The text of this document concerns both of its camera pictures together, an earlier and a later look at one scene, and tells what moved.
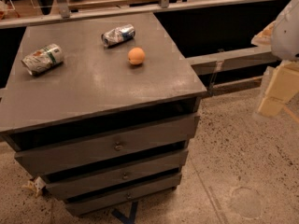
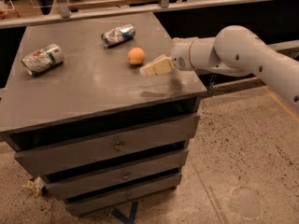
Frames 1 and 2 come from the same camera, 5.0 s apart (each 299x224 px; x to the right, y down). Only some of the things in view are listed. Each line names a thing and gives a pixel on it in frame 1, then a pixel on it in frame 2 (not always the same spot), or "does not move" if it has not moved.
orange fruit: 135,56 does not move
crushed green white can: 44,60 does not move
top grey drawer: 75,151 does not move
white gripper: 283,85 to 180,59
